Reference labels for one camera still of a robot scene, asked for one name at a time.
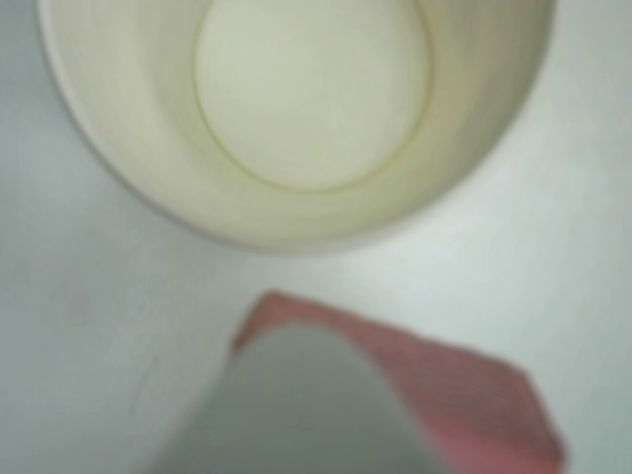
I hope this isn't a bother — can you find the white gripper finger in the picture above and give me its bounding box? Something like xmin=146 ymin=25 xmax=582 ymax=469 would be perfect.
xmin=142 ymin=323 xmax=440 ymax=474

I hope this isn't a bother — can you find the pink cube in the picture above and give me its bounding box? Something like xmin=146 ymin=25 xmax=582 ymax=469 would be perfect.
xmin=230 ymin=289 xmax=569 ymax=474

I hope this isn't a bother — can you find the paper cup with purple flowers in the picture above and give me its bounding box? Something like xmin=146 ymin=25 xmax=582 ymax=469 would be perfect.
xmin=37 ymin=0 xmax=557 ymax=258

